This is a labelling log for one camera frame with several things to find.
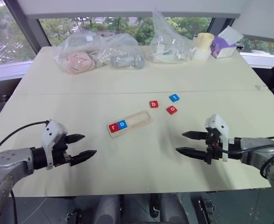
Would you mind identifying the plastic bag with grey item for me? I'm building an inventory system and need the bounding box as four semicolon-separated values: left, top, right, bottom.
99;33;146;70

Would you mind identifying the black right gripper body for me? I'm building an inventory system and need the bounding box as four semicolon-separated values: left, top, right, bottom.
205;130;224;165

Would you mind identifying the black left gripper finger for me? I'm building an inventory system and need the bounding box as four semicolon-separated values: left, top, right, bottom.
64;133;86;144
69;150;98;167

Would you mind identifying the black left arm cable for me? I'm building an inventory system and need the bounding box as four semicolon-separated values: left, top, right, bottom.
0;120;51;164

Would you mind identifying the purple tissue box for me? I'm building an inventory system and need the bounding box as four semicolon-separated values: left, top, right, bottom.
210;25;245;59

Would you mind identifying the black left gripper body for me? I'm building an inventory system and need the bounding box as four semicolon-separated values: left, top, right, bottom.
51;134;72;168

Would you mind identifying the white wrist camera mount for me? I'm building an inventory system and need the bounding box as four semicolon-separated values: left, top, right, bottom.
204;114;230;163
41;119;68;171

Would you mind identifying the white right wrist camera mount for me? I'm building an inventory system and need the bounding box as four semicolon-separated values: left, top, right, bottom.
204;114;230;163

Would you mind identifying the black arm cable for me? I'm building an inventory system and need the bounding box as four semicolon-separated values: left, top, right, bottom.
230;136;274;179
0;120;51;164

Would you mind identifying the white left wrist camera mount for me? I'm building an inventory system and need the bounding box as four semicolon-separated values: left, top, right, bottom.
41;119;68;171

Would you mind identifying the tall clear plastic bag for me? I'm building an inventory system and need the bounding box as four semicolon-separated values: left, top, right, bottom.
149;7;196;64

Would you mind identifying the wooden letter tray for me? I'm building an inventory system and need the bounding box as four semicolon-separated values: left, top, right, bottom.
106;110;154;139

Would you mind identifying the dark rounded grey shape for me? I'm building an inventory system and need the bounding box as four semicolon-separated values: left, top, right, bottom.
94;195;122;224

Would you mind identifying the plastic bag with pink items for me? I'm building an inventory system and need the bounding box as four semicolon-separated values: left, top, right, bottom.
53;32;113;75

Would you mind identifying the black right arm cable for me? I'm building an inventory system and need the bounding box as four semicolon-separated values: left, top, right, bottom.
230;136;274;179

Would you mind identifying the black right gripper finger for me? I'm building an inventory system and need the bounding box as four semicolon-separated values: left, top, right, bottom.
181;131;209;141
175;147;209;161

